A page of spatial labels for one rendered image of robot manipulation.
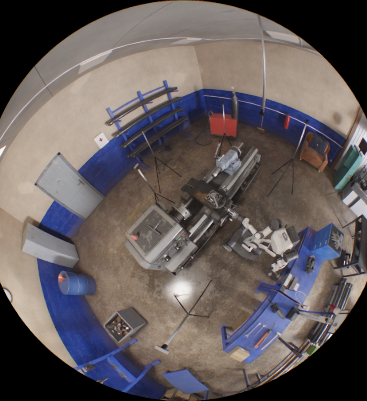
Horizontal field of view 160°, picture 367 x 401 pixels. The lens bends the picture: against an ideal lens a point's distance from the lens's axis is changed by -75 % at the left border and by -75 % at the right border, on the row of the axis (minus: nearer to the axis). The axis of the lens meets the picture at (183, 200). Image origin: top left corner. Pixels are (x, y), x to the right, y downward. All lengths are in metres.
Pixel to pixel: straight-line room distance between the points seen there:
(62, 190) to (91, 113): 2.19
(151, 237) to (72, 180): 3.15
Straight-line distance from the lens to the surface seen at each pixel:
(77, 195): 4.32
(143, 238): 1.50
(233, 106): 4.21
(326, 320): 1.76
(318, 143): 4.88
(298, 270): 2.14
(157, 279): 2.84
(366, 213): 5.69
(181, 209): 1.61
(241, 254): 2.50
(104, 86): 3.98
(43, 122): 3.86
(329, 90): 4.98
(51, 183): 4.12
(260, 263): 2.77
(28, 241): 3.88
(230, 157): 2.19
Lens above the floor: 2.60
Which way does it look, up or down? 57 degrees down
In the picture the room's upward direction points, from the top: 23 degrees counter-clockwise
